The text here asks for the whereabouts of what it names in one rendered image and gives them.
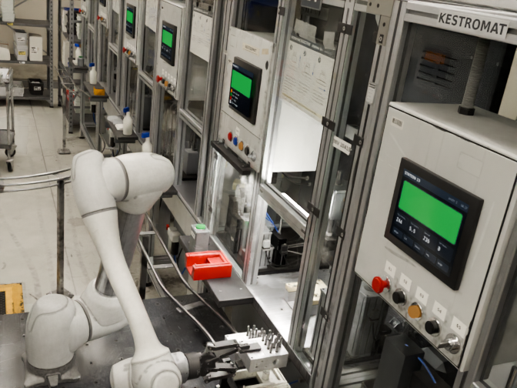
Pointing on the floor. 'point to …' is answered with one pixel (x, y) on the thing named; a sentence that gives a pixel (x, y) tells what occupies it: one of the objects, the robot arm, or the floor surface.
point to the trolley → (8, 118)
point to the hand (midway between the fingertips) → (248, 355)
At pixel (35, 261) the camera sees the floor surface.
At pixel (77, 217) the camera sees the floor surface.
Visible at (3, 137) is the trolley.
